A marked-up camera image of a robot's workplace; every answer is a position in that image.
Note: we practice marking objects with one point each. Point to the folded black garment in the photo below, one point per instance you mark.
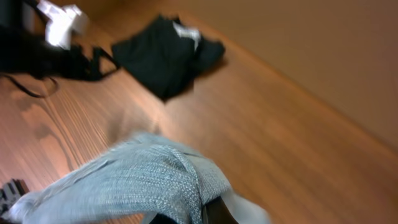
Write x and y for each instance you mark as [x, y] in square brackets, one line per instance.
[166, 56]

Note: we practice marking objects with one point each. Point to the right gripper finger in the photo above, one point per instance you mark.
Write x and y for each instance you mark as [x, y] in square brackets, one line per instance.
[216, 212]

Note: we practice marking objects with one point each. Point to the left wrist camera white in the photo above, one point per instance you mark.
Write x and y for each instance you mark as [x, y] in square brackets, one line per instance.
[63, 22]

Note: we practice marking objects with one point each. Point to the light blue denim shorts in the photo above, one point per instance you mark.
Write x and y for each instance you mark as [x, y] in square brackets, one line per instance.
[165, 181]

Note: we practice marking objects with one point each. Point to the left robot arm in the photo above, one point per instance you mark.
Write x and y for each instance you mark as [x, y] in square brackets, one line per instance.
[36, 39]

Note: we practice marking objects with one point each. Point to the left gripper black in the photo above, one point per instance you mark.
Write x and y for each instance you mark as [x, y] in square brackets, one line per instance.
[73, 65]

